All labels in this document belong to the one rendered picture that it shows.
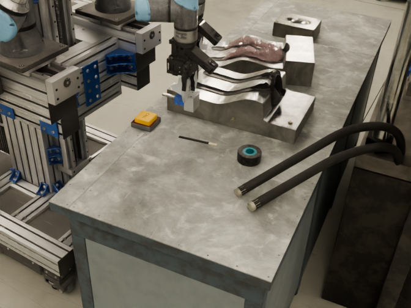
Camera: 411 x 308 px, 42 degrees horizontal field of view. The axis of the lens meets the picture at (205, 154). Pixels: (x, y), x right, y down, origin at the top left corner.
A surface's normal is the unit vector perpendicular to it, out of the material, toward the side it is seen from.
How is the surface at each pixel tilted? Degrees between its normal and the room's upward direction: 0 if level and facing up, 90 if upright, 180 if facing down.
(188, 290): 90
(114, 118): 0
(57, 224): 0
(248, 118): 90
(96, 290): 90
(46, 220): 0
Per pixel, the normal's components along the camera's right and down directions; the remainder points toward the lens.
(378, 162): -0.41, 0.52
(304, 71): -0.13, 0.58
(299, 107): 0.04, -0.81
